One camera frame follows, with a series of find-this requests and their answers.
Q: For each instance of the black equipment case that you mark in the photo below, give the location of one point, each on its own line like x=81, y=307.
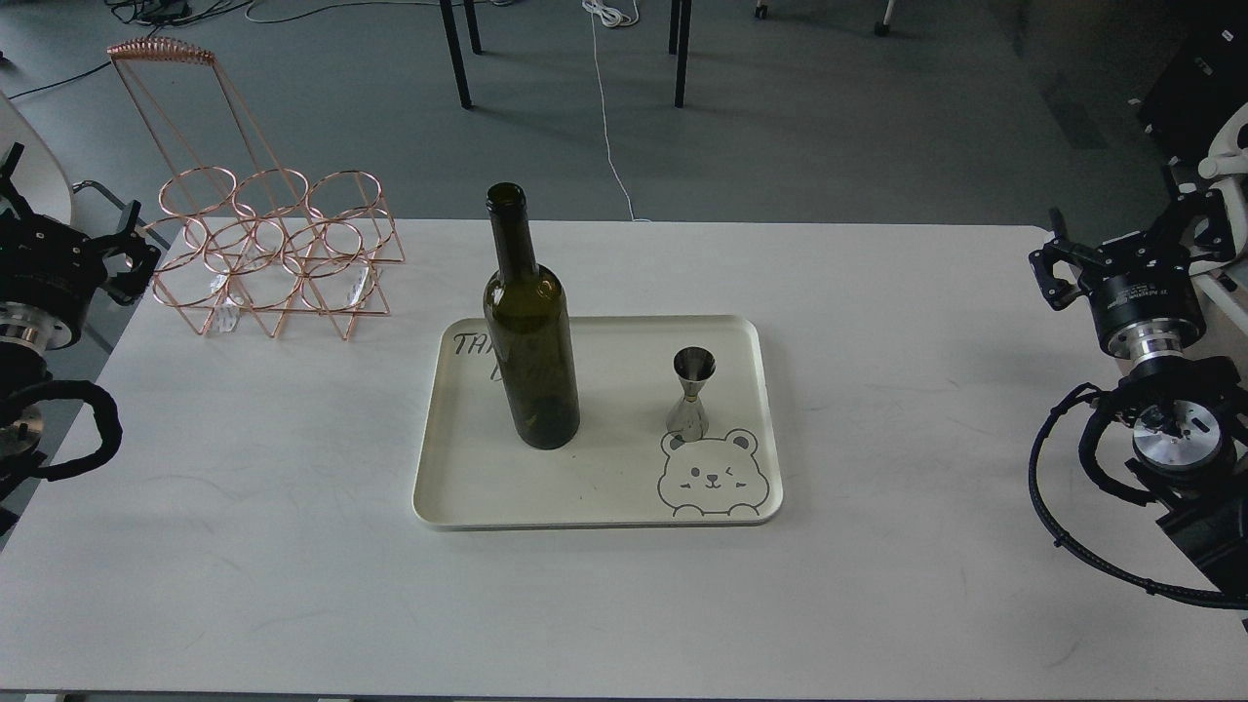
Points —
x=1198, y=91

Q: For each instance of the white round table edge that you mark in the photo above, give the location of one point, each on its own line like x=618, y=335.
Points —
x=39, y=178

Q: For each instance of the steel double jigger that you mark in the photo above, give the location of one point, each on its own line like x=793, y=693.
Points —
x=687, y=419

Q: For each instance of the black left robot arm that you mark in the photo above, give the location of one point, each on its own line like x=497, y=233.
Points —
x=27, y=335

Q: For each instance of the copper wire bottle rack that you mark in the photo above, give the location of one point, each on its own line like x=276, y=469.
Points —
x=254, y=238

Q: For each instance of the cream tray with bear drawing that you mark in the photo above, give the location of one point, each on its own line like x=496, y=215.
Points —
x=622, y=469

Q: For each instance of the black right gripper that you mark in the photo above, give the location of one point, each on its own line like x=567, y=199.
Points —
x=1144, y=282

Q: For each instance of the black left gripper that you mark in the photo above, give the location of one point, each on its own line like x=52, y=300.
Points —
x=51, y=266

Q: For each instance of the white office chair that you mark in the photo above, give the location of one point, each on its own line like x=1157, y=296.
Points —
x=1222, y=242

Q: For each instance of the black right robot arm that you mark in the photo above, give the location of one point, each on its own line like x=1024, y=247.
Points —
x=1172, y=432

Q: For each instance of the dark green wine bottle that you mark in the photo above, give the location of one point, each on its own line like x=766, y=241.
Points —
x=524, y=305

